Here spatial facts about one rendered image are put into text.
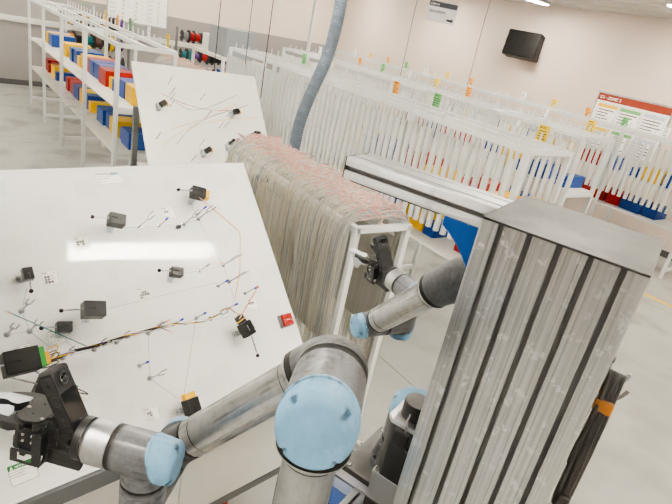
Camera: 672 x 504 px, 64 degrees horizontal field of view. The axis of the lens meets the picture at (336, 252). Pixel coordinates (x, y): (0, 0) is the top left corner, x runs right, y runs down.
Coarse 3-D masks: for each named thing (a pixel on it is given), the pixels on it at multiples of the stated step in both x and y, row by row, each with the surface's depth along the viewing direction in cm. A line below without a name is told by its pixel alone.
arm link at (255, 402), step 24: (336, 336) 87; (288, 360) 91; (264, 384) 93; (216, 408) 97; (240, 408) 94; (264, 408) 93; (168, 432) 102; (192, 432) 98; (216, 432) 96; (240, 432) 97; (192, 456) 100
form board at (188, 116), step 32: (160, 96) 469; (192, 96) 487; (224, 96) 506; (256, 96) 527; (160, 128) 461; (192, 128) 478; (224, 128) 497; (256, 128) 517; (160, 160) 453; (192, 160) 470; (224, 160) 488
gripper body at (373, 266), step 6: (372, 258) 178; (372, 264) 176; (372, 270) 177; (378, 270) 177; (390, 270) 171; (366, 276) 182; (372, 276) 178; (378, 276) 178; (384, 276) 172; (372, 282) 178; (378, 282) 178; (384, 288) 176
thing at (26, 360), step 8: (8, 352) 151; (16, 352) 152; (24, 352) 153; (32, 352) 154; (0, 360) 153; (8, 360) 150; (16, 360) 152; (24, 360) 152; (32, 360) 154; (40, 360) 155; (8, 368) 149; (16, 368) 150; (24, 368) 152; (32, 368) 153; (40, 368) 155; (8, 376) 150
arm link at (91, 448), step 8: (96, 424) 88; (104, 424) 88; (112, 424) 88; (88, 432) 86; (96, 432) 87; (104, 432) 87; (112, 432) 93; (88, 440) 86; (96, 440) 86; (104, 440) 86; (80, 448) 86; (88, 448) 86; (96, 448) 86; (104, 448) 86; (80, 456) 86; (88, 456) 86; (96, 456) 85; (88, 464) 87; (96, 464) 86
